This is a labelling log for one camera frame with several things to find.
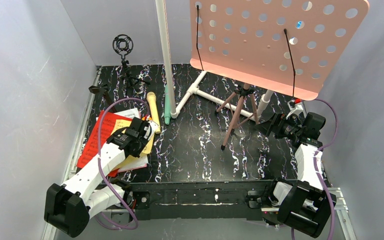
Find pink music stand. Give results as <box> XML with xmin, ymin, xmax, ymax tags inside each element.
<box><xmin>189</xmin><ymin>0</ymin><xmax>370</xmax><ymax>152</ymax></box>

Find yellow sheet music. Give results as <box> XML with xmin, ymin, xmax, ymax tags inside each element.
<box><xmin>111</xmin><ymin>119</ymin><xmax>154</xmax><ymax>173</ymax></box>

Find black tripod shock mount stand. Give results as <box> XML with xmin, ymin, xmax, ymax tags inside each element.
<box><xmin>112</xmin><ymin>34</ymin><xmax>151</xmax><ymax>98</ymax></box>

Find red folder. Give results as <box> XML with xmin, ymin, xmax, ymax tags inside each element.
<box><xmin>76</xmin><ymin>110</ymin><xmax>133</xmax><ymax>178</ymax></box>

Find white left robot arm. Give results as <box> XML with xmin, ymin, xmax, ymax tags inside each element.
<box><xmin>44</xmin><ymin>117</ymin><xmax>158</xmax><ymax>238</ymax></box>

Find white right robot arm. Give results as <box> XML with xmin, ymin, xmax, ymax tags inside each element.
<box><xmin>255</xmin><ymin>112</ymin><xmax>337</xmax><ymax>238</ymax></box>

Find blue tube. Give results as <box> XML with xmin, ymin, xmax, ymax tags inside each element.
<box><xmin>296</xmin><ymin>21</ymin><xmax>304</xmax><ymax>29</ymax></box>

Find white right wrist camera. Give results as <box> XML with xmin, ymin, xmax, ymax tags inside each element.
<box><xmin>286</xmin><ymin>98</ymin><xmax>306</xmax><ymax>119</ymax></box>

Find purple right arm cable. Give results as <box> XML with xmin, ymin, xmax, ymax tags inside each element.
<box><xmin>289</xmin><ymin>98</ymin><xmax>340</xmax><ymax>240</ymax></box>

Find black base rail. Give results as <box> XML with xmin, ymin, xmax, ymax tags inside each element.
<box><xmin>130</xmin><ymin>179</ymin><xmax>276</xmax><ymax>221</ymax></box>

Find white PVC pipe frame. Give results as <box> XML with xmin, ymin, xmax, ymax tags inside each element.
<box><xmin>154</xmin><ymin>0</ymin><xmax>276</xmax><ymax>122</ymax></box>

